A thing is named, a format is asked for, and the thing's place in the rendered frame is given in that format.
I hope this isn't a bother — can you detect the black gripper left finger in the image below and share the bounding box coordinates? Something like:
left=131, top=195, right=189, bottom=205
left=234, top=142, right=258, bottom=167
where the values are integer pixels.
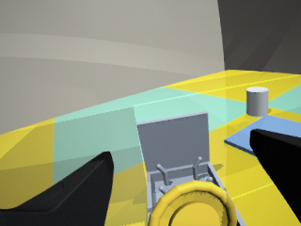
left=0, top=151, right=114, bottom=226

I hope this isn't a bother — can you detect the grey cylinder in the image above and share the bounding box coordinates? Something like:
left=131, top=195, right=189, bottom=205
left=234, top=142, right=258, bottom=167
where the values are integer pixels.
left=246, top=87, right=268, bottom=117

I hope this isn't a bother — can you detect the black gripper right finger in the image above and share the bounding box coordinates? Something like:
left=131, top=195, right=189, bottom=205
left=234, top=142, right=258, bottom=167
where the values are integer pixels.
left=249, top=129, right=301, bottom=222

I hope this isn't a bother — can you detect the golden-brown round plate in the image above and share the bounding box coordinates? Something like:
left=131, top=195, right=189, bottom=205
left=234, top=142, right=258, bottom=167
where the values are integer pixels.
left=148, top=180, right=238, bottom=226

